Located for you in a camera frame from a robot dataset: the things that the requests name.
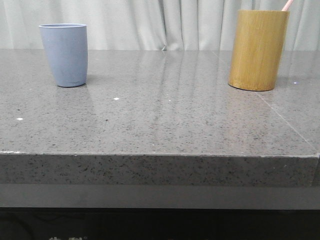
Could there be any pink chopstick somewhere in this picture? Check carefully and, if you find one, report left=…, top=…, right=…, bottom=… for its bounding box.
left=281, top=0, right=294, bottom=12

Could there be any dark cabinet under counter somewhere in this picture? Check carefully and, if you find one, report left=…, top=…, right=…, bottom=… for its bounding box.
left=0, top=184, right=320, bottom=240

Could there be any white curtain backdrop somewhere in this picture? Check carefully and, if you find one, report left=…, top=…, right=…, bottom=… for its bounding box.
left=0, top=0, right=320, bottom=52

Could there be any bamboo wooden holder cup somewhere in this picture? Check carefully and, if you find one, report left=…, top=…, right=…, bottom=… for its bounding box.
left=228, top=9, right=290, bottom=92

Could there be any blue plastic cup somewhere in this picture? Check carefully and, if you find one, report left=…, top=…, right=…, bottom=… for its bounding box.
left=39, top=23, right=88, bottom=88

